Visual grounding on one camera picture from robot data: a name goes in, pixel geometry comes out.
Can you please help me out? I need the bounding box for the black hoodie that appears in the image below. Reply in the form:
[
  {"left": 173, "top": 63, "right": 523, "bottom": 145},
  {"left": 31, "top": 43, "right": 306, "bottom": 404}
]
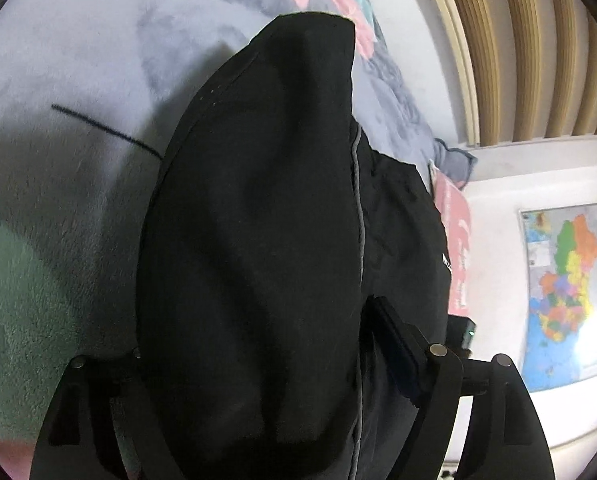
[{"left": 136, "top": 11, "right": 453, "bottom": 480}]

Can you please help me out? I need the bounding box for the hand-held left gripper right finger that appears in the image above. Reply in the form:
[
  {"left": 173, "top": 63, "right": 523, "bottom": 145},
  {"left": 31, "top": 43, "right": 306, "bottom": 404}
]
[{"left": 365, "top": 295, "right": 556, "bottom": 480}]

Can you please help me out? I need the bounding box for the colourful wall map poster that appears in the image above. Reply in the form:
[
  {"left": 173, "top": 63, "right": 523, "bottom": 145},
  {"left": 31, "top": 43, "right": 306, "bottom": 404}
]
[{"left": 517, "top": 203, "right": 597, "bottom": 394}]

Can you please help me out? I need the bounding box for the pink pillow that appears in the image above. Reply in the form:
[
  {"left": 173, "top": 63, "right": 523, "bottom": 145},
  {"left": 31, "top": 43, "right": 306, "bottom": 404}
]
[{"left": 428, "top": 160, "right": 472, "bottom": 317}]

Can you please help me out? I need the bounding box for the grey floral blanket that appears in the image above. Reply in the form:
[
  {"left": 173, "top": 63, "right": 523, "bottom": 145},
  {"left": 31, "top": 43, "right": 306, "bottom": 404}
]
[{"left": 0, "top": 0, "right": 479, "bottom": 480}]

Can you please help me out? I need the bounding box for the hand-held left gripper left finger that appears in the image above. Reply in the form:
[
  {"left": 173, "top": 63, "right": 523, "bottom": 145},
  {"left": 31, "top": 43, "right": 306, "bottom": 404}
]
[{"left": 30, "top": 352, "right": 145, "bottom": 480}]

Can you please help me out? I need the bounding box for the wooden slatted wall panel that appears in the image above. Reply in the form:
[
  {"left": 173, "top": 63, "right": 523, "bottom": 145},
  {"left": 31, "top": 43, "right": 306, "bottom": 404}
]
[{"left": 417, "top": 0, "right": 597, "bottom": 149}]

